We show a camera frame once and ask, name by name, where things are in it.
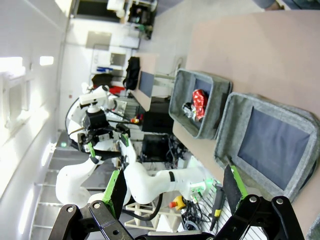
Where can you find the black backpack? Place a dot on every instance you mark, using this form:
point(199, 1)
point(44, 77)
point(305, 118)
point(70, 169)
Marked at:
point(132, 72)

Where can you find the red emergency stop button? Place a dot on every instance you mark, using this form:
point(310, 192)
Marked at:
point(177, 203)

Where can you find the white ceiling air unit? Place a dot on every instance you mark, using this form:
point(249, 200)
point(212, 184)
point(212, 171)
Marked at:
point(15, 100)

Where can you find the grey fabric basket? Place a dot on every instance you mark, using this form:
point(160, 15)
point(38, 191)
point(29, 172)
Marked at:
point(315, 231)
point(230, 130)
point(180, 100)

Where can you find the large ceiling light panel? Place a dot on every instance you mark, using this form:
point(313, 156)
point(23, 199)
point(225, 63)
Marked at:
point(10, 64)

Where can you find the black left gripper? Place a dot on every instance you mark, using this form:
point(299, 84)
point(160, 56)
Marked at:
point(96, 120)

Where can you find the crushed red soda can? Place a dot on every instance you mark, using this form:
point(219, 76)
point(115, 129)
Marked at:
point(200, 102)

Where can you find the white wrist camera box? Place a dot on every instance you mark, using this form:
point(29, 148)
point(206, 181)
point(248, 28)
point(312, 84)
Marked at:
point(93, 98)

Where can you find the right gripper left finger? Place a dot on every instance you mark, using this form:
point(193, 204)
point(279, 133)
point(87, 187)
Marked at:
point(118, 190)

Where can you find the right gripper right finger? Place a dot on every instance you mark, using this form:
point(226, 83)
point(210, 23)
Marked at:
point(231, 190)

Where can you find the person's right hand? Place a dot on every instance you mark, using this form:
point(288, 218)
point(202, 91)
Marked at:
point(275, 7)

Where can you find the black equipment case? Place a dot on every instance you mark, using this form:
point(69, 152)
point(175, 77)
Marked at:
point(157, 117)

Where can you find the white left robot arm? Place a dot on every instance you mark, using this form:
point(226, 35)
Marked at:
point(140, 180)

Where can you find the black computer tower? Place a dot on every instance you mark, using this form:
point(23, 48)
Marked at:
point(155, 147)

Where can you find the small ceiling light panel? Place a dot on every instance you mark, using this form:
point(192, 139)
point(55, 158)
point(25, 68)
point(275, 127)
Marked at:
point(46, 60)

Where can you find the small brown side table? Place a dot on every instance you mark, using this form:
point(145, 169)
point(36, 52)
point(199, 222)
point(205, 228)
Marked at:
point(147, 62)

